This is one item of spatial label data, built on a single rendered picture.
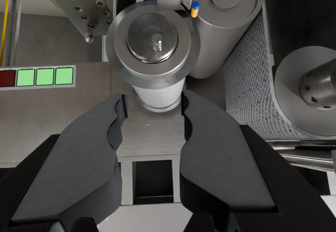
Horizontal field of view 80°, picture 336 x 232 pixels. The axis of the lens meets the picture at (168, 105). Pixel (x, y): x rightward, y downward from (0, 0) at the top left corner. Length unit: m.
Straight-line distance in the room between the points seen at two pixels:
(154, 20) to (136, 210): 0.51
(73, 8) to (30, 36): 2.01
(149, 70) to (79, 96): 0.42
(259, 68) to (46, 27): 2.46
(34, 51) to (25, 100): 1.83
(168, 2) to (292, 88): 0.22
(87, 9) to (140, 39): 0.37
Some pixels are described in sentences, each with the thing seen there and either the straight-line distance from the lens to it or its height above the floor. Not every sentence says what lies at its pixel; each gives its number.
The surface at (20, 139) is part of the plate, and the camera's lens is 0.76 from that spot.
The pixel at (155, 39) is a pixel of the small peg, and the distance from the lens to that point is 0.28.
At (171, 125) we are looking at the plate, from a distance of 0.62.
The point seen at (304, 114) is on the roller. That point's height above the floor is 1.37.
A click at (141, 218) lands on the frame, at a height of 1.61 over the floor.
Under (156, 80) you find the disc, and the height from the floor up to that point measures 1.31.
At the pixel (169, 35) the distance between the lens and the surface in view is 0.31.
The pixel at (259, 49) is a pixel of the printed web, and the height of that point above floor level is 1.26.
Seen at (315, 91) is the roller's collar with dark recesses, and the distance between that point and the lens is 0.34.
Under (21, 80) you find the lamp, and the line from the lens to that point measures 0.78.
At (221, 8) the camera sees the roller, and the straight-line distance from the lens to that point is 0.37.
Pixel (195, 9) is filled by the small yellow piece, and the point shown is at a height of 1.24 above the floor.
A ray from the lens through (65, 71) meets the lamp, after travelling 0.72.
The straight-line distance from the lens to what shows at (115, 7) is 0.37.
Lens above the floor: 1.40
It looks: 10 degrees down
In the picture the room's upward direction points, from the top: 177 degrees clockwise
